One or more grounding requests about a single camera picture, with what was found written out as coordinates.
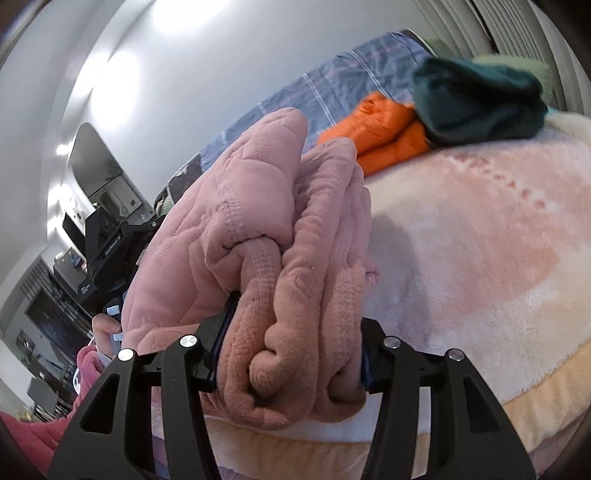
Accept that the light green pillow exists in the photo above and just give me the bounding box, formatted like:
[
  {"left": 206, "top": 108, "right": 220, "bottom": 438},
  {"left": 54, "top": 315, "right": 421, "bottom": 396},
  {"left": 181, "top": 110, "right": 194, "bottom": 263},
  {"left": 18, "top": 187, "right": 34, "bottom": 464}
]
[{"left": 471, "top": 54, "right": 553, "bottom": 108}]

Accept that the person's pink clothing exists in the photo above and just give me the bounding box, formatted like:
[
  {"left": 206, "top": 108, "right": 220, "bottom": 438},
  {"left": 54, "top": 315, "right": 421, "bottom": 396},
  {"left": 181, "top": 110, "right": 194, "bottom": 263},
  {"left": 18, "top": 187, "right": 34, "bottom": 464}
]
[{"left": 0, "top": 408, "right": 72, "bottom": 478}]

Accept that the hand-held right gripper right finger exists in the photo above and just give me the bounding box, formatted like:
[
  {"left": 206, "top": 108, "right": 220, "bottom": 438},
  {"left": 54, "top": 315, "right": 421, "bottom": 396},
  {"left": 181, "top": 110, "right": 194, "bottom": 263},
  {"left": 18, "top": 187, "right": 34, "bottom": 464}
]
[{"left": 358, "top": 318, "right": 536, "bottom": 480}]

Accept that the blue plaid quilt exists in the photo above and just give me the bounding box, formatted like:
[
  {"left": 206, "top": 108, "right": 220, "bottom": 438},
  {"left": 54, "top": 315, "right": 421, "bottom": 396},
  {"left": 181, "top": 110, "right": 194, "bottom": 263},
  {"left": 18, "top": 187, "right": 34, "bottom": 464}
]
[{"left": 198, "top": 31, "right": 432, "bottom": 160}]

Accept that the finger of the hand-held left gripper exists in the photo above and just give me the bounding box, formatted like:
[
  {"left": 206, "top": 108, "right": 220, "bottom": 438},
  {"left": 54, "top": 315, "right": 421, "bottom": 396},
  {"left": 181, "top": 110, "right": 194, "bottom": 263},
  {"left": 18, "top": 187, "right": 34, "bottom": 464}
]
[{"left": 121, "top": 215, "right": 169, "bottom": 247}]

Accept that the white ribbed headboard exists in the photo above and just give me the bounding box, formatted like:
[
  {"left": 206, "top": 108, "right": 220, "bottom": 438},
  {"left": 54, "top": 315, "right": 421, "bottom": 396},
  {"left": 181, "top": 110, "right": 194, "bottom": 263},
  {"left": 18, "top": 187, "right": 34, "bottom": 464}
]
[{"left": 416, "top": 0, "right": 591, "bottom": 116}]

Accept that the pink quilted garment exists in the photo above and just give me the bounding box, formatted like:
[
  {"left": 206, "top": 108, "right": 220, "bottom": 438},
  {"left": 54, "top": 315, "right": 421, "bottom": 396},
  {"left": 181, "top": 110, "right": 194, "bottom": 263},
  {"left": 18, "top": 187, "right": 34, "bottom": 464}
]
[{"left": 121, "top": 107, "right": 380, "bottom": 430}]

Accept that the black television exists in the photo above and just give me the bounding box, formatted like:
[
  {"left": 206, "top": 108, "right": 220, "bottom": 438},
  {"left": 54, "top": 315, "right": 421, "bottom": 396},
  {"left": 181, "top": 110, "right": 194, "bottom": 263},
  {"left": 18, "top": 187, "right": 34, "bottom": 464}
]
[{"left": 25, "top": 295, "right": 90, "bottom": 354}]

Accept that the dark patterned cloth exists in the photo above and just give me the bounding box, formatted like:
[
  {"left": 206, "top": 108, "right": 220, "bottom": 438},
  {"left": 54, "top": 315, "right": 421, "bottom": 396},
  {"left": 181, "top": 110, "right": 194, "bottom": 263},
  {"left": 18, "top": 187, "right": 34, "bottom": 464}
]
[{"left": 166, "top": 152, "right": 204, "bottom": 204}]

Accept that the orange puffer jacket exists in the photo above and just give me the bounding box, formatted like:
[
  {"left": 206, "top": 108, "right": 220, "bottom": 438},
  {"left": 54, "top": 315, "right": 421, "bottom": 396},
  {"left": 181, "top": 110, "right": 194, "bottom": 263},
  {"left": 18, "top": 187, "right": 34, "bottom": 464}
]
[{"left": 316, "top": 91, "right": 432, "bottom": 176}]

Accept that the pink fluffy blanket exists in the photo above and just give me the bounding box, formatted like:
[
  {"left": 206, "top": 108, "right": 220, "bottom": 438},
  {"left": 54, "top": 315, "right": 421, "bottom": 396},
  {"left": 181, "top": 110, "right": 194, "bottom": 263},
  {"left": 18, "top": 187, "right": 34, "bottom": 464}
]
[{"left": 152, "top": 111, "right": 591, "bottom": 480}]

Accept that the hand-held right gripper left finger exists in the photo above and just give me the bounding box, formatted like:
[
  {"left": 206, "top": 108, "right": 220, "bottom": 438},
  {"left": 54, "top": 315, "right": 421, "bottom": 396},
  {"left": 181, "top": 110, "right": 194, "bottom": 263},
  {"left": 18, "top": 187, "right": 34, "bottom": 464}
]
[{"left": 47, "top": 291, "right": 241, "bottom": 480}]

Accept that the person's left forearm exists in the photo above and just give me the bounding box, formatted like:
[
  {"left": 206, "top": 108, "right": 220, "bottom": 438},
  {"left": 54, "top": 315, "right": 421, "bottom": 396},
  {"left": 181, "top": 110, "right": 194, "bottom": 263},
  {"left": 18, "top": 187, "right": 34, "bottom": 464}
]
[{"left": 69, "top": 345, "right": 109, "bottom": 418}]

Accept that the dark green garment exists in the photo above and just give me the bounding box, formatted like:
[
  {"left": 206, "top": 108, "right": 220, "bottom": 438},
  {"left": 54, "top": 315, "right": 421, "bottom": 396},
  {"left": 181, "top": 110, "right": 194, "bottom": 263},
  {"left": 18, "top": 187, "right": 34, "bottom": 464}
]
[{"left": 412, "top": 58, "right": 549, "bottom": 145}]

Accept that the grey green pillow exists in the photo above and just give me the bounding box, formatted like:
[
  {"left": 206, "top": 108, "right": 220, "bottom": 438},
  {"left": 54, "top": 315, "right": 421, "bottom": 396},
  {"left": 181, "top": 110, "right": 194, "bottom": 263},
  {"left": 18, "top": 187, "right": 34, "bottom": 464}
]
[{"left": 427, "top": 39, "right": 465, "bottom": 60}]

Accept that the person's left hand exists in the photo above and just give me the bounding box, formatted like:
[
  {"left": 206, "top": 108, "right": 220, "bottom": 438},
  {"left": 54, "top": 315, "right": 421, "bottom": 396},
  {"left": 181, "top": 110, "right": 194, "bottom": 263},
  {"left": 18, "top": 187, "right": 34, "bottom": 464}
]
[{"left": 92, "top": 314, "right": 125, "bottom": 361}]

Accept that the arched wall mirror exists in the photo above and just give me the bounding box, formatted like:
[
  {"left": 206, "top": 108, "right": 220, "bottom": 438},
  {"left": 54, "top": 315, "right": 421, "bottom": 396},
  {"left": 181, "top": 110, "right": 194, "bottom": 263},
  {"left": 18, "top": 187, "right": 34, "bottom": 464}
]
[{"left": 68, "top": 122, "right": 153, "bottom": 217}]

